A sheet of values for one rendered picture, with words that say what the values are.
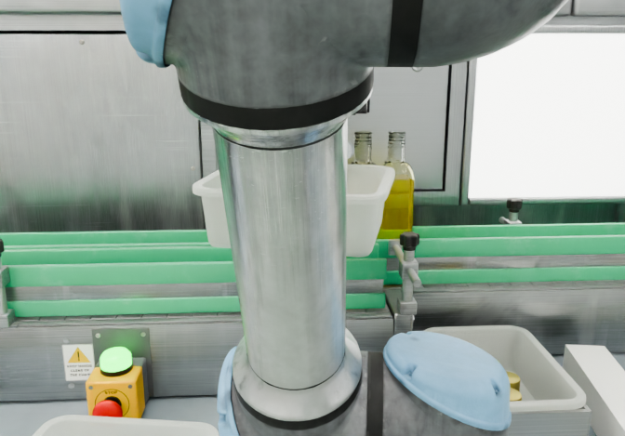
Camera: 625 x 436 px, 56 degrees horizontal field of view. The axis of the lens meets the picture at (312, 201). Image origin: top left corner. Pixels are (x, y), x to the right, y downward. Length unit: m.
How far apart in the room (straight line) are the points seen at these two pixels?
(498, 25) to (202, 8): 0.14
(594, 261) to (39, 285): 0.90
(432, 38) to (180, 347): 0.73
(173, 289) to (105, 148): 0.38
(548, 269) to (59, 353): 0.80
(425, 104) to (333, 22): 0.86
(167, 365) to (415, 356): 0.49
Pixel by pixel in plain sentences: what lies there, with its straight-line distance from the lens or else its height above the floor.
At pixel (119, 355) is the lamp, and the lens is 0.91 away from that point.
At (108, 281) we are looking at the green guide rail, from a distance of 0.94.
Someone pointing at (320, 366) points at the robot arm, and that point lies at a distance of 0.49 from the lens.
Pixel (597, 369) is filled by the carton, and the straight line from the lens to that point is 1.01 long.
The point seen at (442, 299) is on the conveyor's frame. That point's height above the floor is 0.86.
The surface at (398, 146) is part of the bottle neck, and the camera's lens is 0.99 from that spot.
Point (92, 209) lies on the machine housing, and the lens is 1.23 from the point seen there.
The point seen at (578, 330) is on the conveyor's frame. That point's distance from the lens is 1.15.
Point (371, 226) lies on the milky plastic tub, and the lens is 0.65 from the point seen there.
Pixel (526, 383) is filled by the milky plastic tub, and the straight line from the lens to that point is 1.01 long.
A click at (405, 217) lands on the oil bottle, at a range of 1.01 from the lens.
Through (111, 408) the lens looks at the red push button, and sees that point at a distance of 0.89.
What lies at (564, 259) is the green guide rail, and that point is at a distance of 1.11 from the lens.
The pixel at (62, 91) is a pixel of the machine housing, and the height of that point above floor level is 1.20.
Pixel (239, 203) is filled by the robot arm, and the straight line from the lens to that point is 0.38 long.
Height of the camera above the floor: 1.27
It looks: 14 degrees down
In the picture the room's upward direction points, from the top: straight up
